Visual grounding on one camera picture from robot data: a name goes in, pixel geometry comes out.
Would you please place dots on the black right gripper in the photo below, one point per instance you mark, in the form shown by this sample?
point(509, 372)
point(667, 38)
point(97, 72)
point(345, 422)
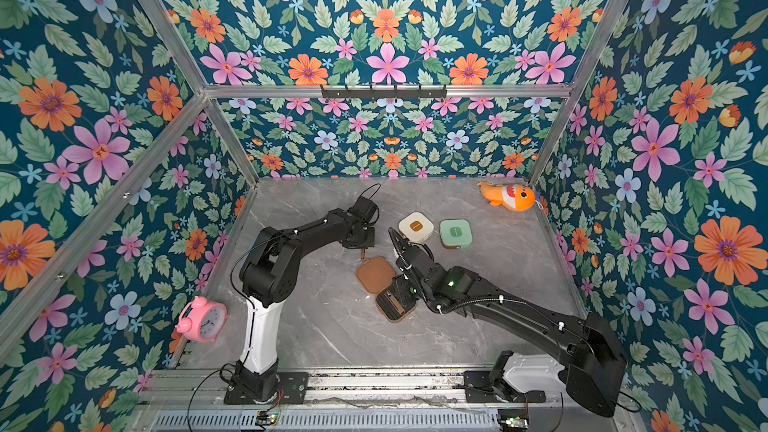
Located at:
point(411, 276)

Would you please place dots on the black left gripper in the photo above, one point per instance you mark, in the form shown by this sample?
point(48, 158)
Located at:
point(371, 242)

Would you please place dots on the cream nail clipper case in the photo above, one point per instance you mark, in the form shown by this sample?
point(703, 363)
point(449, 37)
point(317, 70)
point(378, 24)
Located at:
point(416, 227)

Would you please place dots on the brown nail clipper case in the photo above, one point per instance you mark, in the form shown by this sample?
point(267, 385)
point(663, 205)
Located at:
point(394, 297)

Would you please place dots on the green nail clipper case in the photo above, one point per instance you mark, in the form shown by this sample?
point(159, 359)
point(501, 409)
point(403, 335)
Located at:
point(455, 233)

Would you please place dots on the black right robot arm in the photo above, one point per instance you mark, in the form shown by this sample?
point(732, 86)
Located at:
point(591, 360)

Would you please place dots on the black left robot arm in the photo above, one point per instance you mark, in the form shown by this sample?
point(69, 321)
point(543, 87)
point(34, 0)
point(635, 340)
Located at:
point(269, 275)

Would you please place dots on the orange clownfish plush toy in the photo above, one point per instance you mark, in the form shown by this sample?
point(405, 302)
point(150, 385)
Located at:
point(513, 197)

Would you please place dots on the pink alarm clock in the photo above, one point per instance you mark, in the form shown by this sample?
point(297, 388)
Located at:
point(202, 320)

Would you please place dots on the black hook rail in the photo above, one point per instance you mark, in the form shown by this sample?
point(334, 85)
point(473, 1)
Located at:
point(370, 92)

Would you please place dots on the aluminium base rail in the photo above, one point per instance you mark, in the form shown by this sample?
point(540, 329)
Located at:
point(379, 384)

